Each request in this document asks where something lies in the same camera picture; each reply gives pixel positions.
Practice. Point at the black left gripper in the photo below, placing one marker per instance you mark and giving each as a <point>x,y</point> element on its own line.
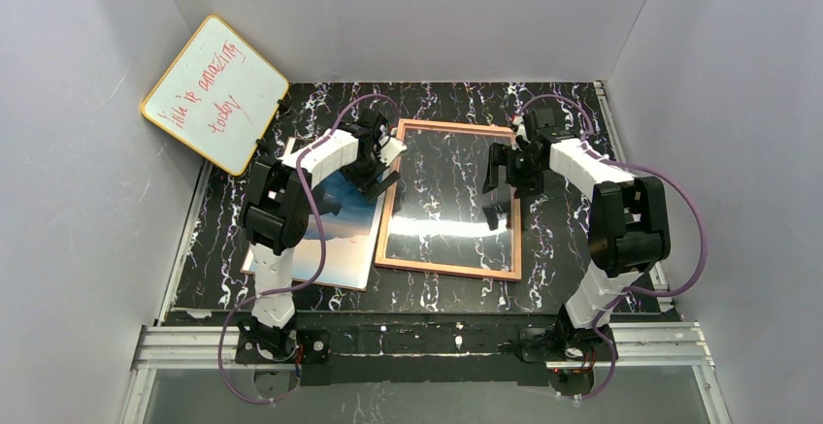
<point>371,173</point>

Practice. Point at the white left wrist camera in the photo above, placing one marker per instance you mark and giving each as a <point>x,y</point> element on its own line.
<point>390,149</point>

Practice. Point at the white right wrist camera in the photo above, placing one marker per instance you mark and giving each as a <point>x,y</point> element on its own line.
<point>520,132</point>

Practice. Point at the yellow rimmed whiteboard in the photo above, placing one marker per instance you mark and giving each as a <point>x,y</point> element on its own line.
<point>218,97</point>

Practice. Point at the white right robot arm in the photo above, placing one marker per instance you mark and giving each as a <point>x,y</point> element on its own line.
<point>628,221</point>

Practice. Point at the landscape photo board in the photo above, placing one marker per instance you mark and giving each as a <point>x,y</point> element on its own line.
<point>351,230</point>

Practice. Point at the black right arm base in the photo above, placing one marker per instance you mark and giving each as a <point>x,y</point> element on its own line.
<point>581,347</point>

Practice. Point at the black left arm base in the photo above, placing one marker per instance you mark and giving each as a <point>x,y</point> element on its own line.
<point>309,347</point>

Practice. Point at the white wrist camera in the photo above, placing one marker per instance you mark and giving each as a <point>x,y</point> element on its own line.
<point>520,132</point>
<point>390,149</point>

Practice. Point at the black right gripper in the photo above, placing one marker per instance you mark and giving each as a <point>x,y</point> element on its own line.
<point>506,168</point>

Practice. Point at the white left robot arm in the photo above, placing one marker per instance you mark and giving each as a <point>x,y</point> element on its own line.
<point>280,201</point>

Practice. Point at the black marble pattern board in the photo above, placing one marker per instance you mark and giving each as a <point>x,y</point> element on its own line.
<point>210,280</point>

